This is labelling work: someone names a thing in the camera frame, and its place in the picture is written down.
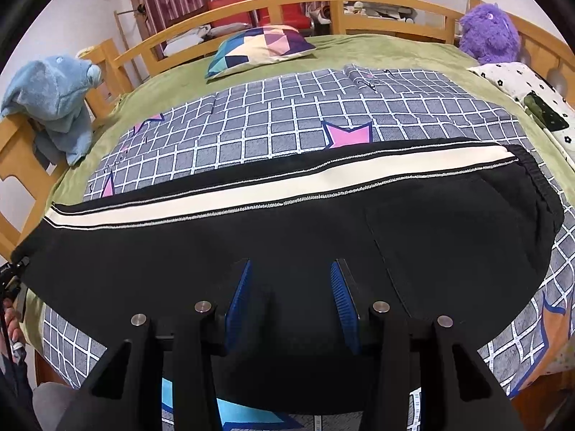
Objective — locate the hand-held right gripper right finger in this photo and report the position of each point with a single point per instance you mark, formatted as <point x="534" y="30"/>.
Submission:
<point x="346" y="309"/>

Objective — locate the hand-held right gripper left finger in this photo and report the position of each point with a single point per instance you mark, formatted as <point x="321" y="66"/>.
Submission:
<point x="238" y="305"/>

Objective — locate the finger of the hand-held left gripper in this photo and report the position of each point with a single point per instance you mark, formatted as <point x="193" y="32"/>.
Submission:
<point x="11" y="274"/>

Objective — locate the black pants with white stripe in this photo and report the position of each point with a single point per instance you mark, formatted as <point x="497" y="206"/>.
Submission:
<point x="292" y="233"/>

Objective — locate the person's left hand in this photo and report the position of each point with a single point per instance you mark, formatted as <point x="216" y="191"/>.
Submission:
<point x="12" y="325"/>

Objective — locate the person's leg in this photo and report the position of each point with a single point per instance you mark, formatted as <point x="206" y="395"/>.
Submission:
<point x="54" y="406"/>

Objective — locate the blue fleece garment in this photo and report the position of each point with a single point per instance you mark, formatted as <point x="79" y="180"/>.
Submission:
<point x="54" y="94"/>

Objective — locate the grey grid blanket with stars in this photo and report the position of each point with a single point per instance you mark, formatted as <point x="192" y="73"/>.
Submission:
<point x="269" y="121"/>

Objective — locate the pale dotted bed sheet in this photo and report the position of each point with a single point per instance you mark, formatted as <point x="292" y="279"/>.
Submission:
<point x="561" y="354"/>

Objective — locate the geometric patterned pillow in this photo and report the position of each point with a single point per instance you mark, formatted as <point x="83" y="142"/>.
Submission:
<point x="256" y="49"/>

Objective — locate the green fleece blanket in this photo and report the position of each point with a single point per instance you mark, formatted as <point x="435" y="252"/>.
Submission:
<point x="368" y="49"/>

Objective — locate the wooden coat rack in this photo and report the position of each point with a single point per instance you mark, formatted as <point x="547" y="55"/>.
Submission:
<point x="121" y="31"/>

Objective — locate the white folded bedding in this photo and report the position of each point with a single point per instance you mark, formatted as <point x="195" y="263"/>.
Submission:
<point x="197" y="38"/>

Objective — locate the white floral pillow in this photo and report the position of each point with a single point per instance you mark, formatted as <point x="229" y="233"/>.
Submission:
<point x="507" y="76"/>

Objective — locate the small white appliance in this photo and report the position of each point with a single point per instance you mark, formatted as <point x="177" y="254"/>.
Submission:
<point x="322" y="14"/>

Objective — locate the red chair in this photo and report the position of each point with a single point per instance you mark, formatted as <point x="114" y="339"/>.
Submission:
<point x="229" y="9"/>
<point x="280" y="2"/>

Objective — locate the pile of white household clutter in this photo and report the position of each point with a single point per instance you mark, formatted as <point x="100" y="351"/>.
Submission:
<point x="382" y="11"/>

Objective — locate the purple plush toy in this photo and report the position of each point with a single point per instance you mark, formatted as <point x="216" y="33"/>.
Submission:
<point x="487" y="31"/>

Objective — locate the wooden bed frame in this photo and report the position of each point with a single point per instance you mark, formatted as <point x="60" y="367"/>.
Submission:
<point x="134" y="54"/>

